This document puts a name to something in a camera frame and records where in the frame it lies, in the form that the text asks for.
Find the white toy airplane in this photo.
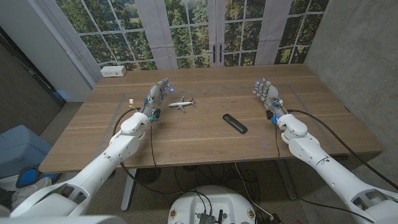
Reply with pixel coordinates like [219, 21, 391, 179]
[168, 96, 196, 113]

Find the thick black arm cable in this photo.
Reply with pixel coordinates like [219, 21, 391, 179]
[112, 107, 184, 197]
[286, 108, 398, 190]

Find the white table leg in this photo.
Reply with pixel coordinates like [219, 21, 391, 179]
[120, 168, 137, 212]

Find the white floor cable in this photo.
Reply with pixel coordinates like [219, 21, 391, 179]
[234, 162, 276, 220]

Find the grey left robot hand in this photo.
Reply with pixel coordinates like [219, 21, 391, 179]
[140, 77, 175, 118]

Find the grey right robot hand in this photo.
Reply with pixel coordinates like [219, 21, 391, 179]
[252, 77, 289, 121]

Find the black TV remote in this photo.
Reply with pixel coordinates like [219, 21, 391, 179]
[222, 113, 249, 135]

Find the black round fan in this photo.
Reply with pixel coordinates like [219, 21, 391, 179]
[135, 167, 162, 185]

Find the white power outlet box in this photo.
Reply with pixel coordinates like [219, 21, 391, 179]
[100, 65, 127, 78]

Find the pale blue bin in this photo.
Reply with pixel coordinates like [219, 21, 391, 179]
[0, 124, 53, 180]

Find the thin black left wrist cable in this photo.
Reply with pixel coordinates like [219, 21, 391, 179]
[150, 120, 158, 170]

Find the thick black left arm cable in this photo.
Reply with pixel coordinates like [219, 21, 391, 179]
[112, 107, 184, 197]

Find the printed window backdrop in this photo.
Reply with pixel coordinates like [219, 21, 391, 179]
[54, 0, 330, 71]

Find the blue pad with black rim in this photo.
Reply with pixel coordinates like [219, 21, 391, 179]
[16, 164, 62, 189]

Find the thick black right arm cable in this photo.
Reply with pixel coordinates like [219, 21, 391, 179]
[286, 108, 398, 190]

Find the white robot head shroud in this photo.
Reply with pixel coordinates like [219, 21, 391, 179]
[0, 215, 125, 224]

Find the white sneaker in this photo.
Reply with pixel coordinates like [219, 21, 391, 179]
[11, 176, 53, 209]

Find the grey table leg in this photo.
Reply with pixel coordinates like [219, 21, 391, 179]
[275, 160, 299, 200]

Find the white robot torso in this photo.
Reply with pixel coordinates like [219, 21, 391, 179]
[167, 185, 256, 224]

